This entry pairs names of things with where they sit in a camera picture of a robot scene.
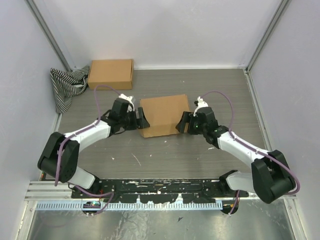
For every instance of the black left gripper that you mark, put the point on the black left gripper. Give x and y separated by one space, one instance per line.
140 123

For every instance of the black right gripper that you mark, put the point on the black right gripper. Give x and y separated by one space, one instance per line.
187 117

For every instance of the brown cardboard box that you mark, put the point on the brown cardboard box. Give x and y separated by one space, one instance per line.
116 73
163 114

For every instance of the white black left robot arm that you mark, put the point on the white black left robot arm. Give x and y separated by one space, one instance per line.
59 158

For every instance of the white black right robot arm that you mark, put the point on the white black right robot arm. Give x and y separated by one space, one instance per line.
270 177

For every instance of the closed brown cardboard box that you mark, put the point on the closed brown cardboard box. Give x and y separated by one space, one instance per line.
116 73

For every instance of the striped black white cloth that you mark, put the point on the striped black white cloth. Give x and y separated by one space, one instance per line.
67 85

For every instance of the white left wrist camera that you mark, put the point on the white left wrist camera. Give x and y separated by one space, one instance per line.
131 100

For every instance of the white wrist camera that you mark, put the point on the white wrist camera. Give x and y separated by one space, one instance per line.
200 103
131 100

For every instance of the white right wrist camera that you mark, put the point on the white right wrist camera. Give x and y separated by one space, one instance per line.
200 103

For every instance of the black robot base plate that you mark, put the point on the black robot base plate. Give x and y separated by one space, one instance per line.
160 191

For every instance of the slotted aluminium cable duct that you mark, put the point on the slotted aluminium cable duct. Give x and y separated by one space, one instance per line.
86 205

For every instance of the aluminium front frame rail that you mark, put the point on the aluminium front frame rail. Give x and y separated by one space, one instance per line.
46 190

